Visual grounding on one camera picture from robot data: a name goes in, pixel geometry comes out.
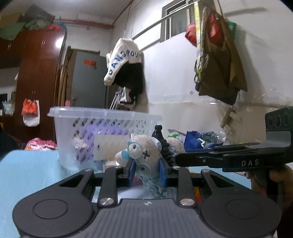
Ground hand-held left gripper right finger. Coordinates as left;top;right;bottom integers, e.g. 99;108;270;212
160;157;232;208

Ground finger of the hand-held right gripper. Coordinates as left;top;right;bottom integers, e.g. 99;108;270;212
175;151;226;170
201;142;262;154

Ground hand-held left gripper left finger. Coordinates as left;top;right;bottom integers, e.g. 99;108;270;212
58;157;136;208

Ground grey plush toy blue glasses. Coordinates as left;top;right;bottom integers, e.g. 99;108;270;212
114;135;177;198

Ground clear plastic basket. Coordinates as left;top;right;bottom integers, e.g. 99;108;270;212
47;106;162;173

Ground person's right hand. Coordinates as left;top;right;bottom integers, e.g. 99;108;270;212
246;164;293;200

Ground blue bag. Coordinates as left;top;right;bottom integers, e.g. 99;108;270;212
184;131;224;152

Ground clear plastic bottle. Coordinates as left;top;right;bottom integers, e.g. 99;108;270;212
199;131;227;147

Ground beige plush toy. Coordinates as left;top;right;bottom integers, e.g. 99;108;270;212
166;137;186;156

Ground white paper label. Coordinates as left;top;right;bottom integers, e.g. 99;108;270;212
94;134;132;161

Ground black toy figure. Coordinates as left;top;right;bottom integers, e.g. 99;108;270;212
151;124;177;166

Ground metal clothes hangers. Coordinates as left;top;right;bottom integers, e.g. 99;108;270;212
109;88;129;111

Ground brown hanging bag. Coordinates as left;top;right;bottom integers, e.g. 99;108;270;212
194;6;248;106

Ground pink patterned cloth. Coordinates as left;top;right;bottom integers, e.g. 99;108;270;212
24;137;58;151

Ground black hanging garment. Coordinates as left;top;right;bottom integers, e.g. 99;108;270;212
113;62;147;97

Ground light blue foam mat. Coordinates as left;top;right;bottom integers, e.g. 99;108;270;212
0;150;106;238

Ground wooden sticks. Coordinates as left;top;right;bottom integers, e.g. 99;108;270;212
53;46;72;108

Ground red and white hanging bag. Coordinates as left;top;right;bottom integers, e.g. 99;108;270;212
21;91;41;127

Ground red plastic bag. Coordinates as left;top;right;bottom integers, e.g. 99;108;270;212
185;11;224;47

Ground green bag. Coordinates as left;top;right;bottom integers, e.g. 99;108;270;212
227;22;238;35

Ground white jacket blue letters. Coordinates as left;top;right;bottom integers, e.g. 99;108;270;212
103;38;144;86

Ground yellow patterned bag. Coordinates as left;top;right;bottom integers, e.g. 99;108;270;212
193;0;207;77

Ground brown wooden wardrobe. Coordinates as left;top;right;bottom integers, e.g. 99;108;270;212
0;29;67;147

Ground window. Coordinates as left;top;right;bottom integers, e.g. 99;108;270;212
160;0;220;43

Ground white plastic bag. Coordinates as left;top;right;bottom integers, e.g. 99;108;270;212
2;100;14;115

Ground metal clothes rod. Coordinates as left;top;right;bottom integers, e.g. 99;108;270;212
132;0;195;41

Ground green cloth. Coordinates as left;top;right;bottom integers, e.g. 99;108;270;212
0;19;31;41

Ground wooden wall bracket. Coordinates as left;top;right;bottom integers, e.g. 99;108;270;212
220;106;243;136

